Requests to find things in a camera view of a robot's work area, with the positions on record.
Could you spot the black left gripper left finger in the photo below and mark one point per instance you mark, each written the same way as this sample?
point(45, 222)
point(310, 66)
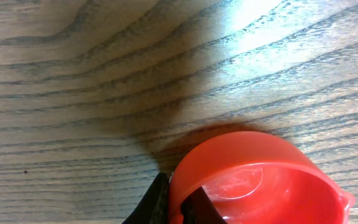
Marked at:
point(153, 208)

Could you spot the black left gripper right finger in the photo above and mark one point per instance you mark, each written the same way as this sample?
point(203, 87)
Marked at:
point(198, 209)

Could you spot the orange measuring scoop blue handle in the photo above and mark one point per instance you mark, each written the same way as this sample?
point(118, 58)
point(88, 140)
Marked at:
point(253, 177)

